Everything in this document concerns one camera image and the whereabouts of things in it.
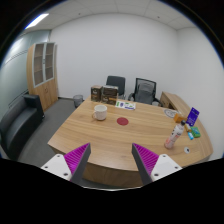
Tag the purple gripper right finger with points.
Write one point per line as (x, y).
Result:
(152, 166)

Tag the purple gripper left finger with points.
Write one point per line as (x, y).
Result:
(71, 165)

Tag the plastic water bottle pink label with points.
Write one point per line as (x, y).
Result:
(176, 133)

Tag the small white round cap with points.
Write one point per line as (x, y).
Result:
(187, 150)

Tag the red round coaster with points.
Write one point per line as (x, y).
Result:
(122, 121)

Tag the blue small tube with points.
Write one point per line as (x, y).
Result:
(190, 135)

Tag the orange small box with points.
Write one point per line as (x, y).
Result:
(178, 118)

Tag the white ceramic mug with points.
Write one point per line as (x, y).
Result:
(100, 112)

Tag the round white plate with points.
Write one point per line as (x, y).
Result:
(170, 113)

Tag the green packet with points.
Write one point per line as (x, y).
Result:
(195, 132)

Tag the grey mesh waste bin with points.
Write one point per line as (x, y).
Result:
(78, 99)

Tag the white green leaflet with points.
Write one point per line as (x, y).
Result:
(125, 105)

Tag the wooden side desk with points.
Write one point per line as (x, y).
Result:
(173, 101)

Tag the purple card stand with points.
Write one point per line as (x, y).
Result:
(192, 116)

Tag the black leather sofa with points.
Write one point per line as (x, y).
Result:
(19, 123)

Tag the grey mesh office chair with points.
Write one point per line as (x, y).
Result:
(144, 92)

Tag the small brown box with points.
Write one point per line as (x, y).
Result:
(96, 91)

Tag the large brown box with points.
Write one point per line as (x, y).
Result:
(109, 94)

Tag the black office chair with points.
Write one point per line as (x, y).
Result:
(119, 82)

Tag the wooden glass-door cabinet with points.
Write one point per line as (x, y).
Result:
(40, 70)

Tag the ceiling light panel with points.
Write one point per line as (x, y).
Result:
(36, 20)

